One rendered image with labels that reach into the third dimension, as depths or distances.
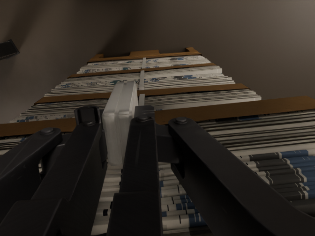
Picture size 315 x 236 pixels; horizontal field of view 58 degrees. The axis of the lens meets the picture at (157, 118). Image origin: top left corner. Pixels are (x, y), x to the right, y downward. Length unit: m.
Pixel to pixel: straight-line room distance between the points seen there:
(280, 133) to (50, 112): 0.34
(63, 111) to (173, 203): 0.32
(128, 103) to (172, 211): 0.06
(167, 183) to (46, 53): 1.05
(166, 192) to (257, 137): 0.09
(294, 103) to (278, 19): 0.93
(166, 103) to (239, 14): 0.79
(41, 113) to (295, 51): 1.03
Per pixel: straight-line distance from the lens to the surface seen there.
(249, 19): 1.19
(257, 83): 1.24
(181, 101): 0.44
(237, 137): 0.23
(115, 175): 0.20
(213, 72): 0.67
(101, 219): 0.17
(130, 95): 0.17
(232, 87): 0.53
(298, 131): 0.25
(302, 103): 0.32
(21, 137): 0.30
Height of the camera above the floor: 1.13
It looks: 70 degrees down
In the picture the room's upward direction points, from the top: 174 degrees clockwise
